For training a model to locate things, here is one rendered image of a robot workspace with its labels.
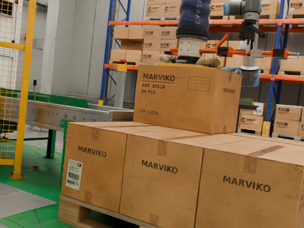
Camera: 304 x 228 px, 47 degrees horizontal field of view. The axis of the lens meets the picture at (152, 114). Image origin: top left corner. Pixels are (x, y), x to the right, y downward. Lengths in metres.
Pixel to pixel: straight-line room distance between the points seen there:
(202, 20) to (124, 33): 9.25
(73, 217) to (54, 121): 0.93
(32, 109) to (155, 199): 1.51
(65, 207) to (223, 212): 0.89
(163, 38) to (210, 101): 8.69
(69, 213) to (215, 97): 1.06
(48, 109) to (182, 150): 1.43
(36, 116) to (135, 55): 8.61
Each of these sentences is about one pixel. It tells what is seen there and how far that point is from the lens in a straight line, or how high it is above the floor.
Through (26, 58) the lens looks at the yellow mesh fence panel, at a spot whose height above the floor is 0.91.
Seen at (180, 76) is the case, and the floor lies 0.88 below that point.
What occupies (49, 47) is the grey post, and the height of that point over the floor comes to 1.30.
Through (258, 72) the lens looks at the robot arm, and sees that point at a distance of 3.15.
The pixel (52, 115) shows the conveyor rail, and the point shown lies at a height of 0.51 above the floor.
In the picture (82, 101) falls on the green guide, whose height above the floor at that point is 0.62.
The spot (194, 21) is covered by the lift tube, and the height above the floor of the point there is 1.25.
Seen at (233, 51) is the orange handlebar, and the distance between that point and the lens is 2.33.
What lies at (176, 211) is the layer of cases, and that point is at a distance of 1.62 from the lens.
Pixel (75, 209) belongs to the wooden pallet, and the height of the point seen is 0.09.
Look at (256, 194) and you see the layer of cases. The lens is 1.47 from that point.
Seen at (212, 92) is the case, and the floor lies 0.80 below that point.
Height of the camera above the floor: 0.74
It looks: 3 degrees down
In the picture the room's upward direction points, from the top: 6 degrees clockwise
